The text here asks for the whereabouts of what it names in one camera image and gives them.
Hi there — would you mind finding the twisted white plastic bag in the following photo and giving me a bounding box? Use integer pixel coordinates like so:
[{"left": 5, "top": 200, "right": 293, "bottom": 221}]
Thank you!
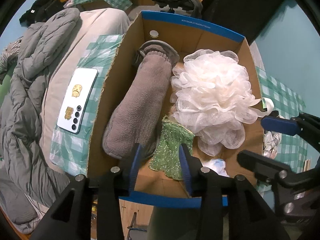
[{"left": 262, "top": 131, "right": 282, "bottom": 159}]

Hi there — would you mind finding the small white sock ball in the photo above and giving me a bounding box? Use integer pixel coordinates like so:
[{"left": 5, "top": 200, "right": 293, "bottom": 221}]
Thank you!
[{"left": 202, "top": 159, "right": 229, "bottom": 177}]

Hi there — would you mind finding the white mesh bath pouf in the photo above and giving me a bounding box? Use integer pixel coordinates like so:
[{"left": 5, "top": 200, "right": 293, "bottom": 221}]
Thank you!
[{"left": 170, "top": 49, "right": 258, "bottom": 157}]

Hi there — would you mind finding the green glitter cloth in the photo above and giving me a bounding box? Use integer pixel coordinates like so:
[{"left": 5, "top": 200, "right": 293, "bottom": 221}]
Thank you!
[{"left": 149, "top": 116, "right": 195, "bottom": 181}]

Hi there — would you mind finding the grey fleece slipper sock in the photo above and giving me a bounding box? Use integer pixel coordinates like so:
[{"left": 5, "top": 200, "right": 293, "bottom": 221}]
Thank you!
[{"left": 102, "top": 40, "right": 180, "bottom": 159}]

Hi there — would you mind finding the grey quilted duvet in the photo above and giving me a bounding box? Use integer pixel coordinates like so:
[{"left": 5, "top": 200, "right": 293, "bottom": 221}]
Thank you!
[{"left": 1, "top": 8, "right": 80, "bottom": 233}]

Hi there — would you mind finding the green checkered tablecloth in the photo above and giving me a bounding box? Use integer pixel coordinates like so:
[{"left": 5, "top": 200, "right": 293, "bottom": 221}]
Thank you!
[{"left": 49, "top": 34, "right": 308, "bottom": 198}]

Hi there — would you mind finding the blue-rimmed cardboard box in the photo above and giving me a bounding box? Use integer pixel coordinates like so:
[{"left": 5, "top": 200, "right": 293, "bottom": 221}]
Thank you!
[{"left": 87, "top": 11, "right": 261, "bottom": 208}]

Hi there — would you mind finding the large black hanging coat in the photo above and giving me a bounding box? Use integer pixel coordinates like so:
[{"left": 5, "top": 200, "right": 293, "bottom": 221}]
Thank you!
[{"left": 201, "top": 0, "right": 285, "bottom": 44}]

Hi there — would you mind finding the white smartphone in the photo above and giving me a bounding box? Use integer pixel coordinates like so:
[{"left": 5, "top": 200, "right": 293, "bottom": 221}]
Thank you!
[{"left": 57, "top": 68, "right": 98, "bottom": 134}]

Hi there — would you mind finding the beige mattress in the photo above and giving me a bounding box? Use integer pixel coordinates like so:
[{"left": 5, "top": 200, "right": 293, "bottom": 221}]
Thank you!
[{"left": 39, "top": 8, "right": 130, "bottom": 187}]

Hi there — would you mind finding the black clothes pile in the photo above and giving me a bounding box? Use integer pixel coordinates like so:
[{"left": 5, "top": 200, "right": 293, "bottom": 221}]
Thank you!
[{"left": 19, "top": 0, "right": 64, "bottom": 27}]

